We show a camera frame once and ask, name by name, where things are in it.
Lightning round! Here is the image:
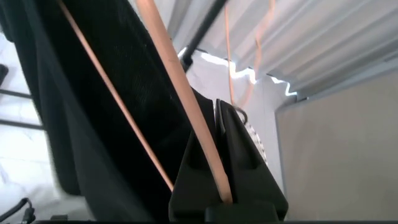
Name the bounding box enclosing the white laundry basket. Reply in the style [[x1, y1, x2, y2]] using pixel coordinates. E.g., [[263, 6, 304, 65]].
[[234, 105, 269, 166]]

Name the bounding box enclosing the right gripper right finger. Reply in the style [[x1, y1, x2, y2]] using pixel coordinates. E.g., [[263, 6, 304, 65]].
[[214, 98, 289, 222]]

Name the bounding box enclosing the black garment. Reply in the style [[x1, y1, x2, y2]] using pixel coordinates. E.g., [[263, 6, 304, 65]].
[[0, 0, 216, 222]]

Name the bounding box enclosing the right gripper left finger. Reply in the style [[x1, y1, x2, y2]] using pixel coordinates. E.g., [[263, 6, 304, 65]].
[[169, 132, 223, 222]]

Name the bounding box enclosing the black cable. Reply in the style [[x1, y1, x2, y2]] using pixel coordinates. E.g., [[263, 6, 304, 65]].
[[0, 197, 37, 223]]

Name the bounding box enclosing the pink clothes hanger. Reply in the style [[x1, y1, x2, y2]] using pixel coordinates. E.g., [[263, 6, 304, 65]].
[[224, 0, 276, 108], [57, 0, 234, 205]]

